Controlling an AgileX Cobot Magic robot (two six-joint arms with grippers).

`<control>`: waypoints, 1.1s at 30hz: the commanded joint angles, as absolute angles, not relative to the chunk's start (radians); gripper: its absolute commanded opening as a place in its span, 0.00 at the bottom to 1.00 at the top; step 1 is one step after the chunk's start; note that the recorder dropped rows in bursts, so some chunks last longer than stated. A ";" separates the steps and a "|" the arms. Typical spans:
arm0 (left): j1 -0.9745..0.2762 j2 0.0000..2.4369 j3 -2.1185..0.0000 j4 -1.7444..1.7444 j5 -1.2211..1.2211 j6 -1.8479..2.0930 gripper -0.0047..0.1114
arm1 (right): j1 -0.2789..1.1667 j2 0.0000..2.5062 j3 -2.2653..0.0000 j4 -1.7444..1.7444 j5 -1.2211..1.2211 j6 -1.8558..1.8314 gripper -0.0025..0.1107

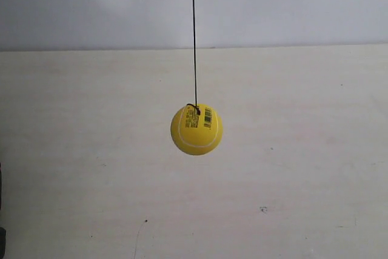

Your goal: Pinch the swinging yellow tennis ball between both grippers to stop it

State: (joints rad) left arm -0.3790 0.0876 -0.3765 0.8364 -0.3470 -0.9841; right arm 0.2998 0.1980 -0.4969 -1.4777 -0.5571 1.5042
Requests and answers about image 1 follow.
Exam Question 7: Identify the yellow tennis ball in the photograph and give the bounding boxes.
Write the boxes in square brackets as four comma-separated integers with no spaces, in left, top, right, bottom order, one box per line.
[170,104,223,156]

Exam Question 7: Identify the thin black hanging string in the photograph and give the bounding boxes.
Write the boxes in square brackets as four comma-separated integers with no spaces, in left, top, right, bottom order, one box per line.
[162,0,202,116]

